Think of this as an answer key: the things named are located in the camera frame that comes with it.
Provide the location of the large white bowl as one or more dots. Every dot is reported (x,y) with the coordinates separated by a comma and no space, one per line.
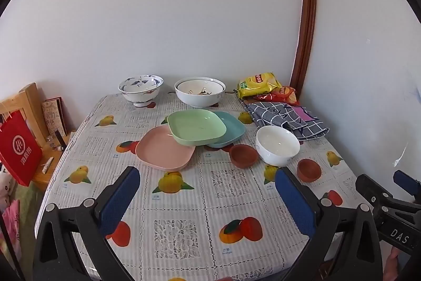
(200,101)

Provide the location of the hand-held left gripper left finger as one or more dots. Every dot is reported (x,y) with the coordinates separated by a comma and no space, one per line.
(120,198)

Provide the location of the red paper bag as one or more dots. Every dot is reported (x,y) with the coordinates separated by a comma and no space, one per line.
(19,149)

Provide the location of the yellow chip bag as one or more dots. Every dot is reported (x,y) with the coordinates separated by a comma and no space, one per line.
(258,85)

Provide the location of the teal square plate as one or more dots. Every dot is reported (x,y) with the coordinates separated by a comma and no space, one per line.
(234,129)

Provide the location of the pink square plate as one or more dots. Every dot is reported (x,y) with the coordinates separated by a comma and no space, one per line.
(161,151)

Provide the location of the pink fabric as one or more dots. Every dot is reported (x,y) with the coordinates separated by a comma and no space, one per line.
(10,218)

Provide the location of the grey checked cloth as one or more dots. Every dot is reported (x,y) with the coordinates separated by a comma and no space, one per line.
(276,114)

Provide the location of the green square plate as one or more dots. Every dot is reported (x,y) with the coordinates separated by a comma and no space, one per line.
(195,126)

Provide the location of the brown wooden door frame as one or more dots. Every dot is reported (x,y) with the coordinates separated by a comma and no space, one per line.
(307,21)

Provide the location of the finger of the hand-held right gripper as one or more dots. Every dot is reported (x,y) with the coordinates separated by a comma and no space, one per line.
(371,188)
(408,180)

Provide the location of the pink cloth piece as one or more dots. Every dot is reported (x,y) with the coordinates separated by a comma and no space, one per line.
(304,113)

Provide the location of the patterned book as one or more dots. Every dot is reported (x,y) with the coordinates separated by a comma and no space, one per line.
(54,116)

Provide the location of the white bowl with orange print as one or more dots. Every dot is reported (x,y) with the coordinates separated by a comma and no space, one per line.
(197,86)

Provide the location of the white tube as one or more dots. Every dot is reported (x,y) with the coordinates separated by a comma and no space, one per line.
(47,165)

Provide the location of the plain white bowl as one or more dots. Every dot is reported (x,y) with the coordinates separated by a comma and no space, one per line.
(278,144)

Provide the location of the wooden chair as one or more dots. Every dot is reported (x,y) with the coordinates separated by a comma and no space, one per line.
(31,100)

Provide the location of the red chip bag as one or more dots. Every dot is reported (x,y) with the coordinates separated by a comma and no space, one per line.
(284,95)

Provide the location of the person's right hand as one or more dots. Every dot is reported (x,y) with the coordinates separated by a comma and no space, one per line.
(391,263)

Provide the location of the blue patterned white bowl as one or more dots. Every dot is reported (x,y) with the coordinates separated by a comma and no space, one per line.
(139,91)

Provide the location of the small brown bowl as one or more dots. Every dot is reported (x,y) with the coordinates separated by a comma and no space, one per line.
(243,155)
(309,170)

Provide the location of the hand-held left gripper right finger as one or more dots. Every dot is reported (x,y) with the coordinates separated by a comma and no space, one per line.
(294,198)

